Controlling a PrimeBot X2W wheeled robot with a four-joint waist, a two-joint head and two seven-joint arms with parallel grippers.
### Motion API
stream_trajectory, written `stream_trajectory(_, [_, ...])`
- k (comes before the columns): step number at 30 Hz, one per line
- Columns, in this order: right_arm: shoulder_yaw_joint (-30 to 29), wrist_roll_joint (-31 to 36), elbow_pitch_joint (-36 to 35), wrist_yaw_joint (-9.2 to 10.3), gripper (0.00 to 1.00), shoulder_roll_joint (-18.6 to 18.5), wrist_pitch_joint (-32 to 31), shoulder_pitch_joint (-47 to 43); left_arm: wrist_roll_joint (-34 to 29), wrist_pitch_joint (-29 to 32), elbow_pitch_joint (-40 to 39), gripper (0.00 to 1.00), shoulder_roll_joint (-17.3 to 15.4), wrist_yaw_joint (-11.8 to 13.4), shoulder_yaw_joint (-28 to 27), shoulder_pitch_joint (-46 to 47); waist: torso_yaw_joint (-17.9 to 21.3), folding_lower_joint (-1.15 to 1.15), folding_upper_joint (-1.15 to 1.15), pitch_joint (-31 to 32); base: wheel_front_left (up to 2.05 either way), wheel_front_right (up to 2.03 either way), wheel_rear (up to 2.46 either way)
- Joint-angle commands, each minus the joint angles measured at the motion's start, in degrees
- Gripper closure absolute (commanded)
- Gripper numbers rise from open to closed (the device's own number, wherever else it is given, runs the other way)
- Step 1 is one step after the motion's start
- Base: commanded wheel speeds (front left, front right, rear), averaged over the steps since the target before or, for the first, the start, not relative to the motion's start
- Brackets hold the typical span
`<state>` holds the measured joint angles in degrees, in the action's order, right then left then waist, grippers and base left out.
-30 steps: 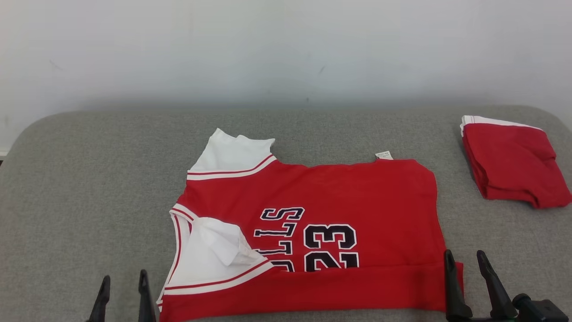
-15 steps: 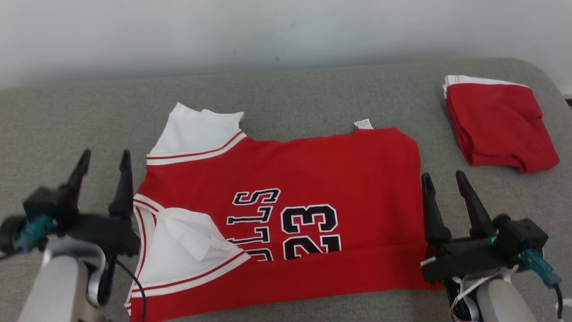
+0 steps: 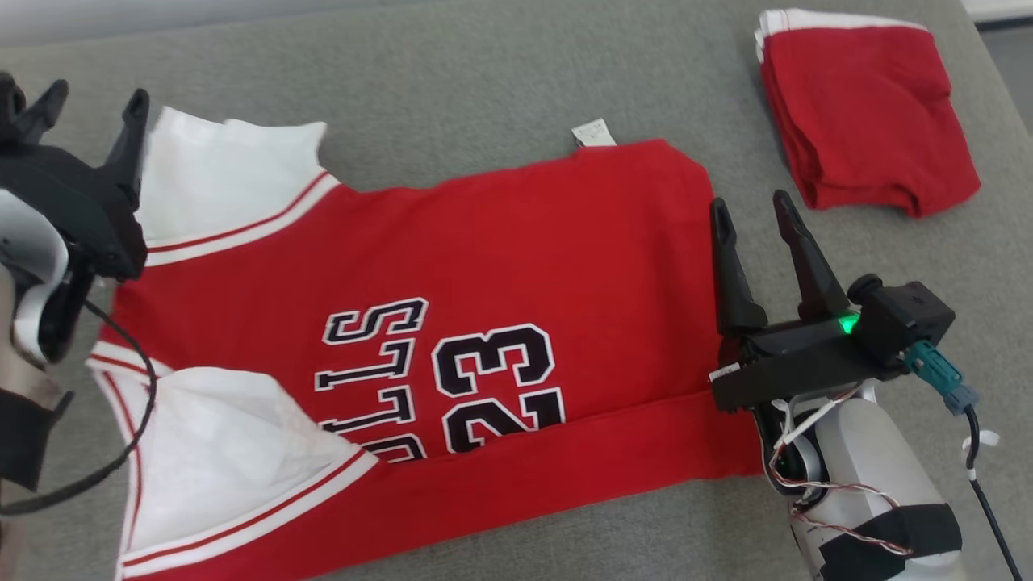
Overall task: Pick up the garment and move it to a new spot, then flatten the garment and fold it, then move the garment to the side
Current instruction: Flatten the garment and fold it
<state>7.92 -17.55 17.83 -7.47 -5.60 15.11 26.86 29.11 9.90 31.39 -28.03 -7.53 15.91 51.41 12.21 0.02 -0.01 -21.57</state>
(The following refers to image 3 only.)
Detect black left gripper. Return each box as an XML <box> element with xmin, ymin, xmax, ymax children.
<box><xmin>0</xmin><ymin>79</ymin><xmax>151</xmax><ymax>282</ymax></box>

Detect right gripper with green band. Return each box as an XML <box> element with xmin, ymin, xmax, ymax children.
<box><xmin>709</xmin><ymin>190</ymin><xmax>905</xmax><ymax>414</ymax></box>

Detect red shorts with white waistband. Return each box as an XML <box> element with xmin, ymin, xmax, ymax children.
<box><xmin>755</xmin><ymin>8</ymin><xmax>983</xmax><ymax>219</ymax></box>

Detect red jersey with number 23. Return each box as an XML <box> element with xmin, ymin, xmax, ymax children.
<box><xmin>85</xmin><ymin>105</ymin><xmax>767</xmax><ymax>581</ymax></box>

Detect white baseboard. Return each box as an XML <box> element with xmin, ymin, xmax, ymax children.
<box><xmin>964</xmin><ymin>0</ymin><xmax>1033</xmax><ymax>23</ymax></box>

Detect black cable with teal connector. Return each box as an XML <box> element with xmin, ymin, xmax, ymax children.
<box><xmin>904</xmin><ymin>339</ymin><xmax>1026</xmax><ymax>581</ymax></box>

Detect red white twisted wires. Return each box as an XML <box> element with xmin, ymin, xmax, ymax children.
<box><xmin>767</xmin><ymin>383</ymin><xmax>913</xmax><ymax>558</ymax></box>

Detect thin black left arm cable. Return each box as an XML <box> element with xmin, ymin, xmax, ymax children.
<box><xmin>0</xmin><ymin>299</ymin><xmax>158</xmax><ymax>517</ymax></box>

